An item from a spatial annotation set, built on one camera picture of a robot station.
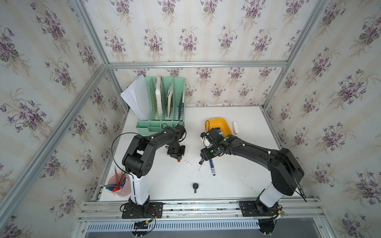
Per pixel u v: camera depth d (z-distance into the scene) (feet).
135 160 1.66
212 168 2.83
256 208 2.14
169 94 3.25
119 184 2.48
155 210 2.37
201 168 2.88
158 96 3.10
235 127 3.40
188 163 2.93
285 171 1.54
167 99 3.25
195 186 2.56
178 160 2.97
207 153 2.49
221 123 3.50
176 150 2.64
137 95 3.14
